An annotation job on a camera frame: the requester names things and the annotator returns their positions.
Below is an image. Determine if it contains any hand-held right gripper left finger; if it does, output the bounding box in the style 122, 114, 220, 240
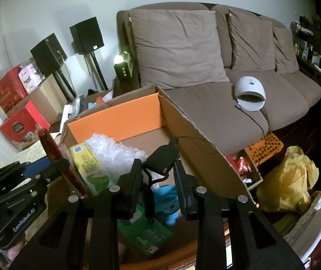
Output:
9, 158, 143, 270

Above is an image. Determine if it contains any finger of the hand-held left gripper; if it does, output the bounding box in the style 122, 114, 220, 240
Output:
11, 156, 51, 179
34, 157, 71, 186

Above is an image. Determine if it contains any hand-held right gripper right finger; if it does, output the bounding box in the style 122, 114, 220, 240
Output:
172, 159, 305, 270

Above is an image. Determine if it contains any blue collapsible funnel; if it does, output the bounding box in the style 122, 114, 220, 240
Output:
152, 185, 182, 227

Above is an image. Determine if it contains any red slim stick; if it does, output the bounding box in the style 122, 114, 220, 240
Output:
38, 128, 93, 197

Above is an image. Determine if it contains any green yellow toothpaste box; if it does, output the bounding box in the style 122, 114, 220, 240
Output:
69, 142, 174, 258

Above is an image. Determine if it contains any white fluffy duster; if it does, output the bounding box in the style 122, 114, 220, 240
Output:
86, 133, 161, 186

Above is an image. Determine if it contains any black adapter with cord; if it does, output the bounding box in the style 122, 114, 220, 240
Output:
142, 136, 217, 223

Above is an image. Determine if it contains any orange lined cardboard box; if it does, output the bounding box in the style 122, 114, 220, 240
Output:
59, 84, 259, 268

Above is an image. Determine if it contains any red chocolate gift box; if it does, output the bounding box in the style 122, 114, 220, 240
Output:
0, 100, 51, 151

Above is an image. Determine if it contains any plain brown cardboard box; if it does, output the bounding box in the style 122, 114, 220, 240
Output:
7, 74, 68, 126

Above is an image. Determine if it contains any small box with red packets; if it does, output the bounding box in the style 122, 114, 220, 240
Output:
225, 149, 264, 190

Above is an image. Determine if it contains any red flower print gift box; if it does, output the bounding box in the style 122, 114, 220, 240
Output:
0, 67, 29, 114

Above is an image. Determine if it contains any pink tissue pack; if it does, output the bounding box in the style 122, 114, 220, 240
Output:
18, 62, 44, 95

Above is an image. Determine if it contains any brown sofa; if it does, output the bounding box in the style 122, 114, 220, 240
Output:
116, 1, 321, 135

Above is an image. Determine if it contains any orange plastic crate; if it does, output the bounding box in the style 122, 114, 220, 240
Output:
245, 131, 285, 168

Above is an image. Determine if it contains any dark wooden side table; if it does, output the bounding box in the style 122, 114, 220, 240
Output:
112, 76, 142, 97

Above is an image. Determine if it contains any yellow plastic bag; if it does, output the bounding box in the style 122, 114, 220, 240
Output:
256, 146, 320, 213

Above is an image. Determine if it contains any black speaker on stand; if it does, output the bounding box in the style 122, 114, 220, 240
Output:
30, 33, 77, 99
69, 16, 109, 92

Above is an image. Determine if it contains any green lantern radio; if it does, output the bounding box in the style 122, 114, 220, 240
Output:
113, 51, 135, 81

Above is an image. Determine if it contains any white dome lamp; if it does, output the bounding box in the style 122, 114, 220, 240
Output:
234, 76, 266, 112

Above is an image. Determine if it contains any large brown cushion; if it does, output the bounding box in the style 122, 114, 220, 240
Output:
127, 9, 231, 90

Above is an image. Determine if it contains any medium brown cushion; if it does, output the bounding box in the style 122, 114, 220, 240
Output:
227, 8, 276, 72

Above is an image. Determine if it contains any small brown cushion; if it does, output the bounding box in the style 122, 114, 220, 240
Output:
271, 27, 300, 75

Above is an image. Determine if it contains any cluttered dark shelf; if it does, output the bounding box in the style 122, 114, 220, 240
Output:
290, 14, 321, 76

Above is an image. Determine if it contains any black lamp cable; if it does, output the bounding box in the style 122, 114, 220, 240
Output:
235, 104, 269, 147

